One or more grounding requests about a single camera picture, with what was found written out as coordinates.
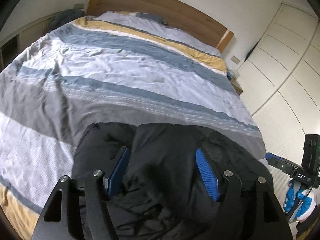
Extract striped duvet cover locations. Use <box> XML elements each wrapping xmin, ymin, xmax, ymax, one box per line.
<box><xmin>1</xmin><ymin>12</ymin><xmax>265</xmax><ymax>239</ymax></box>

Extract wall switch plate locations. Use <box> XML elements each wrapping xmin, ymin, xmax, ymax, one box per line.
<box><xmin>230</xmin><ymin>56</ymin><xmax>240</xmax><ymax>64</ymax></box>

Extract items on nightstand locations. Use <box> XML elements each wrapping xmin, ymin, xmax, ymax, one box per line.
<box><xmin>227</xmin><ymin>69</ymin><xmax>238</xmax><ymax>80</ymax></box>

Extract blue white gloved hand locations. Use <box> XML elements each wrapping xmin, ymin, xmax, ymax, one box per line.
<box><xmin>284</xmin><ymin>179</ymin><xmax>312</xmax><ymax>222</ymax></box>

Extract dark clothes pile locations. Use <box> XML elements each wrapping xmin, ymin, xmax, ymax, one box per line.
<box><xmin>48</xmin><ymin>9</ymin><xmax>85</xmax><ymax>31</ymax></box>

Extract wooden headboard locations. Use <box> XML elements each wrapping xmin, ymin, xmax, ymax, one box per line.
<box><xmin>86</xmin><ymin>0</ymin><xmax>234</xmax><ymax>52</ymax></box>

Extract low white shelf unit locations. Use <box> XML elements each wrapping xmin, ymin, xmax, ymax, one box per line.
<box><xmin>0</xmin><ymin>12</ymin><xmax>66</xmax><ymax>73</ymax></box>

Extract grey-blue pillow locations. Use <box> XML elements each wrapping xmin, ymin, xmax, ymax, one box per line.
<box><xmin>135</xmin><ymin>12</ymin><xmax>168</xmax><ymax>25</ymax></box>

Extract wooden nightstand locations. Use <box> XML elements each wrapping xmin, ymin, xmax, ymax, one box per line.
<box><xmin>230</xmin><ymin>78</ymin><xmax>243</xmax><ymax>95</ymax></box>

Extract white sliding wardrobe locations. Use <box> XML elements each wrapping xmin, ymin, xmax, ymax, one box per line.
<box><xmin>237</xmin><ymin>3</ymin><xmax>319</xmax><ymax>163</ymax></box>

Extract black puffer jacket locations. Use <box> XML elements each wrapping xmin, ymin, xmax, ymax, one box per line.
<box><xmin>72</xmin><ymin>122</ymin><xmax>273</xmax><ymax>239</ymax></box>

